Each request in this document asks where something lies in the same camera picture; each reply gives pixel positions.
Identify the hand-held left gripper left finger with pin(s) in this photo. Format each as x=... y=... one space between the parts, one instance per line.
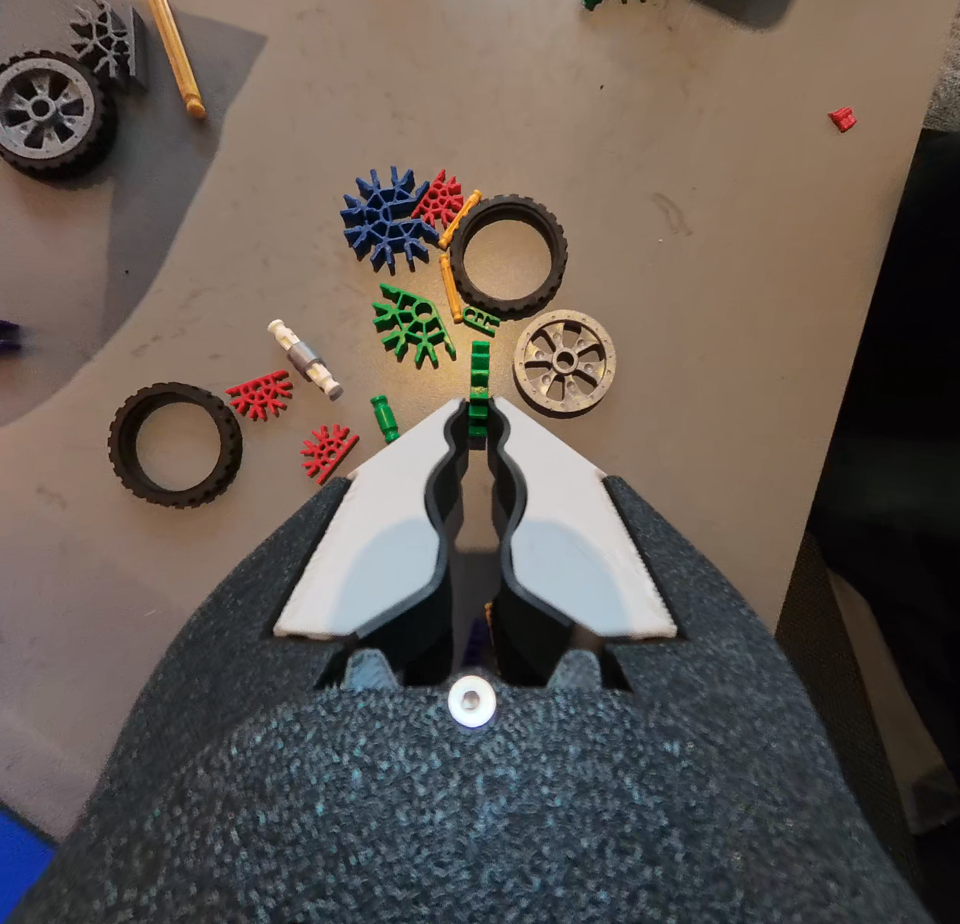
x=352 y=556

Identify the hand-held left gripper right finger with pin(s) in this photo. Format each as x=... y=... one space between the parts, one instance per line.
x=592 y=556

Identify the red toy connector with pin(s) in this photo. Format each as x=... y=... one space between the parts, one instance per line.
x=259 y=396
x=328 y=451
x=441 y=200

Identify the short green toy rod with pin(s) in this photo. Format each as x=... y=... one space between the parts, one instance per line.
x=385 y=417

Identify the black toy tire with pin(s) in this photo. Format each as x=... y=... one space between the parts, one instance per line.
x=229 y=451
x=556 y=256

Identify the grey toy wheel hub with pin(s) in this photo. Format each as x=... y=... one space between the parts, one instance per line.
x=521 y=365

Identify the grey toy spacer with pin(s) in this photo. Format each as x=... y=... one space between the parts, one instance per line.
x=304 y=357

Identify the short orange toy rod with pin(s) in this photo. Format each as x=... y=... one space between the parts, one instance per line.
x=459 y=220
x=448 y=288

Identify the person's black clothing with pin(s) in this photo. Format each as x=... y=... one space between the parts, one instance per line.
x=885 y=414

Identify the blue toy connector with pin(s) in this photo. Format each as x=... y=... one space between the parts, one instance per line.
x=382 y=218

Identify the purple toy connector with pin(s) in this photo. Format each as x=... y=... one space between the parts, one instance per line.
x=7 y=335

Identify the small red toy clip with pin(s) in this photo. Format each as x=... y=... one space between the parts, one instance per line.
x=844 y=119

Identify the toy wheel with black tire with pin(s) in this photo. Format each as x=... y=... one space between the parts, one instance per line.
x=49 y=110

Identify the long yellow toy rod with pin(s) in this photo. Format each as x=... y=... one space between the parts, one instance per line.
x=169 y=38

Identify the grey toy connector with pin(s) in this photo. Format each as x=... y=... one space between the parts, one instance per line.
x=105 y=38

